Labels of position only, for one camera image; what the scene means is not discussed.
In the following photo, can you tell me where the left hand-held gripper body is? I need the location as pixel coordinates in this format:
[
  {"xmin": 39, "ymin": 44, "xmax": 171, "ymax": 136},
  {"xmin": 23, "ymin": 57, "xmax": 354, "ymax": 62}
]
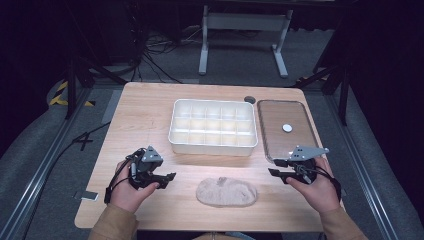
[{"xmin": 128, "ymin": 145, "xmax": 165, "ymax": 191}]

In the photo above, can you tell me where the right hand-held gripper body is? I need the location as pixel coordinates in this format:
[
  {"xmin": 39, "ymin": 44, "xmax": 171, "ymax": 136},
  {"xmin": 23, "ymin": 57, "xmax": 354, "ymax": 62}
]
[{"xmin": 285, "ymin": 145, "xmax": 330, "ymax": 185}]

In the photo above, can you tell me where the beige sock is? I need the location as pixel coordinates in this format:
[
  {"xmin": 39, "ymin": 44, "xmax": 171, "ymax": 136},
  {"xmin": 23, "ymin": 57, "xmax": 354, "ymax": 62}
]
[{"xmin": 195, "ymin": 176, "xmax": 259, "ymax": 208}]

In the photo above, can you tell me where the person's left hand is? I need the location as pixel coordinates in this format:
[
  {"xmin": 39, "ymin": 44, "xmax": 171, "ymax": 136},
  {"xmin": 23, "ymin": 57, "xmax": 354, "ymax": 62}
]
[{"xmin": 109, "ymin": 159, "xmax": 161, "ymax": 215}]

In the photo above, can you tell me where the person's right hand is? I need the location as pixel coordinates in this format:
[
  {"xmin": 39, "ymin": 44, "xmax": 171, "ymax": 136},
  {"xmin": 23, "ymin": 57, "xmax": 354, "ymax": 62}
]
[{"xmin": 285, "ymin": 156, "xmax": 342, "ymax": 215}]

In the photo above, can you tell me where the white compartment storage box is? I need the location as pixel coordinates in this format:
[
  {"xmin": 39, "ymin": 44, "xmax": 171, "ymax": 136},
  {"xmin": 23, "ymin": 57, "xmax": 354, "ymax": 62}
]
[{"xmin": 167, "ymin": 98, "xmax": 260, "ymax": 157}]

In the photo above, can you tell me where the small grey card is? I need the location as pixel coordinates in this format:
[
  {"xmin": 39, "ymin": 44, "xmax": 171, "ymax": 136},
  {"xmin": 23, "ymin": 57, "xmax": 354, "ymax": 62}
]
[{"xmin": 73, "ymin": 190, "xmax": 100, "ymax": 202}]

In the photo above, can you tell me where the person's blue jeans leg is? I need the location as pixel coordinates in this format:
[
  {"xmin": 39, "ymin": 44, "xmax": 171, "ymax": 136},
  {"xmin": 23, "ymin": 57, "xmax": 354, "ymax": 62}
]
[{"xmin": 225, "ymin": 231, "xmax": 256, "ymax": 240}]

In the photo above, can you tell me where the person's tan jacket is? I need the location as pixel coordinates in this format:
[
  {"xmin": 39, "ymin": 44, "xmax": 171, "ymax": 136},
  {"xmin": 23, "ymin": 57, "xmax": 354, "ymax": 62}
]
[{"xmin": 191, "ymin": 232, "xmax": 234, "ymax": 240}]

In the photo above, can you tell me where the black tripod stand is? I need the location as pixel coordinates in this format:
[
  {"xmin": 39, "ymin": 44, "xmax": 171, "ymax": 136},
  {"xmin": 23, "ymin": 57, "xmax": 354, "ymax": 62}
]
[
  {"xmin": 64, "ymin": 49, "xmax": 128, "ymax": 120},
  {"xmin": 294, "ymin": 61, "xmax": 352, "ymax": 127}
]

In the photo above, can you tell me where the white metal stand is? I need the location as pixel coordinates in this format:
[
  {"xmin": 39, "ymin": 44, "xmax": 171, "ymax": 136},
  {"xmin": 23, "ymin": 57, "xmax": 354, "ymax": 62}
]
[{"xmin": 198, "ymin": 4, "xmax": 294, "ymax": 80}]

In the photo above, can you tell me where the right hand-held gripper cable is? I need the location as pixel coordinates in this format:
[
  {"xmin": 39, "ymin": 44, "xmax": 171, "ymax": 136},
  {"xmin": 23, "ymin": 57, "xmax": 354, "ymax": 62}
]
[{"xmin": 296, "ymin": 164, "xmax": 343, "ymax": 202}]

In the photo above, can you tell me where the hand-held gripper cable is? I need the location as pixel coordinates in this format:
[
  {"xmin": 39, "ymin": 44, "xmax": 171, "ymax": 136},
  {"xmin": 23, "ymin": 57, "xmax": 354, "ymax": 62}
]
[
  {"xmin": 296, "ymin": 164, "xmax": 343, "ymax": 202},
  {"xmin": 103, "ymin": 148, "xmax": 146, "ymax": 205}
]

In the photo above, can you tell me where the left hand-held gripper cable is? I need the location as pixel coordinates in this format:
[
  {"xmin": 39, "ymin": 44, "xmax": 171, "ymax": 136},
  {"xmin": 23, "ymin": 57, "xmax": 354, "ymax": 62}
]
[{"xmin": 103, "ymin": 148, "xmax": 146, "ymax": 205}]

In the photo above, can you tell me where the aluminium floor rail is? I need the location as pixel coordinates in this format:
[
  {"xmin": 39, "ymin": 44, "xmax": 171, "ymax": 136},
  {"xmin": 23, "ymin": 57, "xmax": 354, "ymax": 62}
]
[
  {"xmin": 323, "ymin": 93, "xmax": 401, "ymax": 240},
  {"xmin": 0, "ymin": 87, "xmax": 95, "ymax": 240}
]

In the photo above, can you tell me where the black floor cable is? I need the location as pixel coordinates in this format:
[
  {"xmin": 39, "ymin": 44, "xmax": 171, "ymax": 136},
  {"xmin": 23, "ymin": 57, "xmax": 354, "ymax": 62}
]
[{"xmin": 54, "ymin": 121, "xmax": 112, "ymax": 164}]

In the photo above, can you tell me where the tangle of black cables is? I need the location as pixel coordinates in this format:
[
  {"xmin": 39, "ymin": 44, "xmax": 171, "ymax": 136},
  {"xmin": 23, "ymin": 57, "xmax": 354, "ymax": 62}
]
[{"xmin": 132, "ymin": 24, "xmax": 202, "ymax": 84}]

